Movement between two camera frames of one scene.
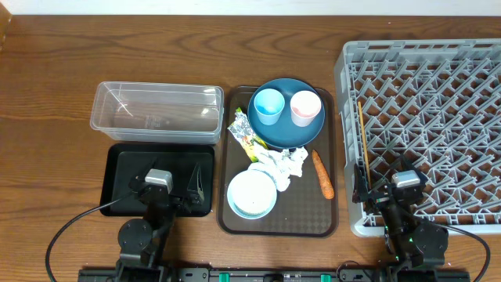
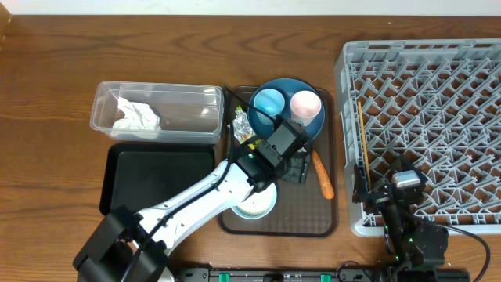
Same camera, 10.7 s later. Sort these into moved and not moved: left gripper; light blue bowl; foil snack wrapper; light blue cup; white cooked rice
Moved: left gripper
Not moved: white cooked rice; light blue cup; foil snack wrapper; light blue bowl
